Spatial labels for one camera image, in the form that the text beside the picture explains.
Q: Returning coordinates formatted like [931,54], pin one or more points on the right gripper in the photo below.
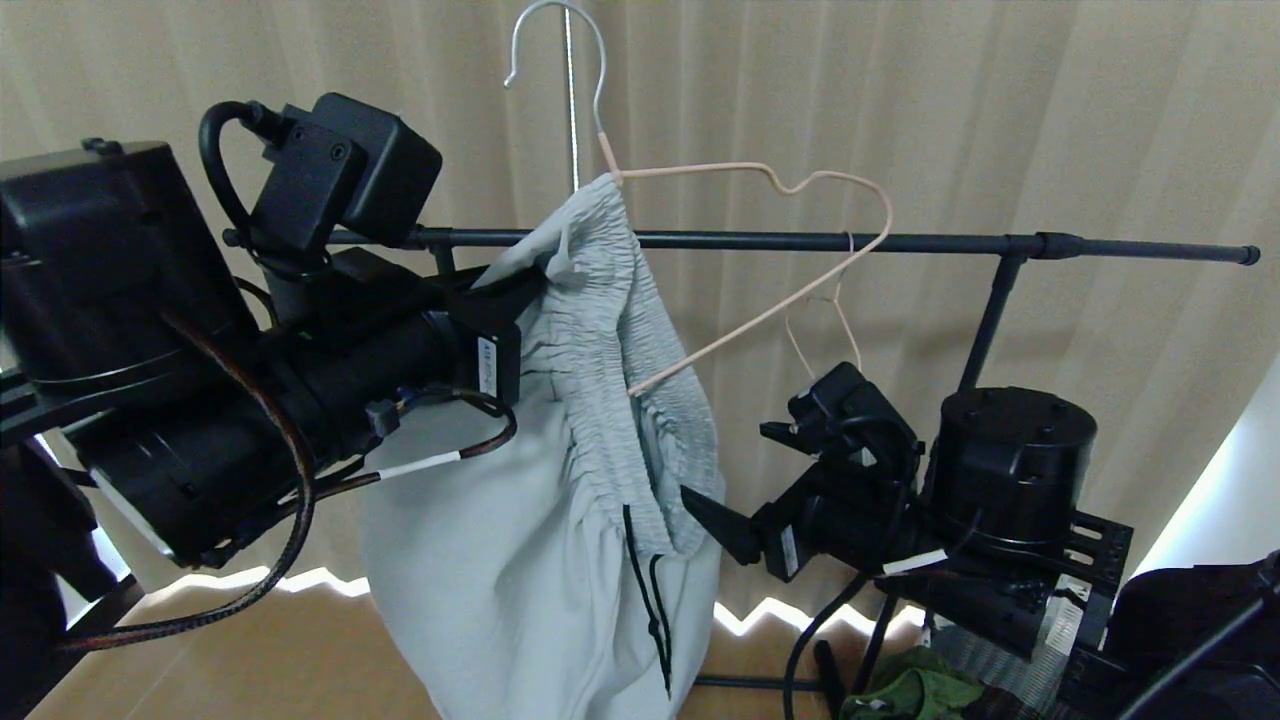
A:
[850,520]

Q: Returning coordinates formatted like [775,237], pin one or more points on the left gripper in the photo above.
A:
[380,370]

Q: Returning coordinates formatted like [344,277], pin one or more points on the pale grey shorts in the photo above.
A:
[520,560]

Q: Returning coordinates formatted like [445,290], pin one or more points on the pink clothes hanger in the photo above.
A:
[690,170]
[849,330]

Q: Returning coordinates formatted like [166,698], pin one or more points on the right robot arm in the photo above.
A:
[1010,460]

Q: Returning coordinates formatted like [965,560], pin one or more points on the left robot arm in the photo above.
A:
[110,270]

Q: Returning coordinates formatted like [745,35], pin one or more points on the white laundry basket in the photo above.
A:
[1000,670]

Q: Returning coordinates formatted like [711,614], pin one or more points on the black clothes rack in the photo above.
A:
[950,243]

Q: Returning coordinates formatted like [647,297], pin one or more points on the green garment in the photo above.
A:
[920,695]

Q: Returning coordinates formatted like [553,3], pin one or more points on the beige curtain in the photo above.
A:
[1000,120]

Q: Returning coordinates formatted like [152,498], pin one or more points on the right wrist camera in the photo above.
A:
[850,410]

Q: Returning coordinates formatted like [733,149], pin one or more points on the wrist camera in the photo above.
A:
[370,170]
[850,410]

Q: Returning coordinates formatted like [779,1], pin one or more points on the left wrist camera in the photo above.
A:
[370,170]

